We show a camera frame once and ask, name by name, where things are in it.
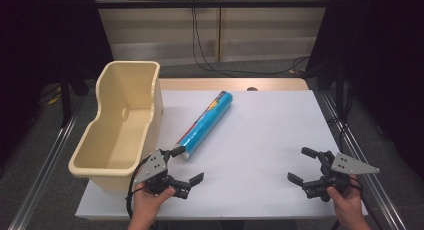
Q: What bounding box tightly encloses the person's left hand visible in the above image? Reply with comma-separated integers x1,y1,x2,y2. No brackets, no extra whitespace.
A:
130,185,177,225

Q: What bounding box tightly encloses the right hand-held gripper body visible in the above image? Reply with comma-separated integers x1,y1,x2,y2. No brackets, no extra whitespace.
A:
301,150,381,203

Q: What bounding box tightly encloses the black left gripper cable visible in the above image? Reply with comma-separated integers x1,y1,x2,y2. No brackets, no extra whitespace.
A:
125,157,150,221

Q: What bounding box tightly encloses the metal floor rail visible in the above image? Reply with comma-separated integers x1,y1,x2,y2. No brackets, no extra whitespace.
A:
319,90,408,230
7,104,85,230

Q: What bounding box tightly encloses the beige plastic bin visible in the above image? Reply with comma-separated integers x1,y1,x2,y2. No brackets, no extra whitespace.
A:
68,60,165,192

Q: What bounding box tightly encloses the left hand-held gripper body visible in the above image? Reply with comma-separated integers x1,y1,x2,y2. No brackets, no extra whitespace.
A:
133,149,193,200

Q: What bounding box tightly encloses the person's right hand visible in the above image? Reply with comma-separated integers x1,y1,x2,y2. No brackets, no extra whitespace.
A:
326,176,365,225

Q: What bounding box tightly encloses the black curtain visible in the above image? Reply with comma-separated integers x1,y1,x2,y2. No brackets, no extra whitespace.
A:
305,0,424,183
0,0,115,169

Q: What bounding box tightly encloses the black horizontal frame bar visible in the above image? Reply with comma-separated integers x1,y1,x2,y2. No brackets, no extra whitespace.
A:
94,0,334,10

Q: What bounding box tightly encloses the blue roll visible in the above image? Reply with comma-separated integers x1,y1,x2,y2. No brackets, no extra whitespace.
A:
175,90,234,160

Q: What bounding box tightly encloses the black metal stand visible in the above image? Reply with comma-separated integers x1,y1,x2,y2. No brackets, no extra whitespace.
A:
59,65,73,128
334,61,347,122

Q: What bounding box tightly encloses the white table mat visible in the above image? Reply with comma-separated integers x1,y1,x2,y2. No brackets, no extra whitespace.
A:
74,89,370,221

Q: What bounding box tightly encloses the black wall power cable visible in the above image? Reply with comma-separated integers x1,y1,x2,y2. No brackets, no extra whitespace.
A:
191,8,311,76
193,8,309,74

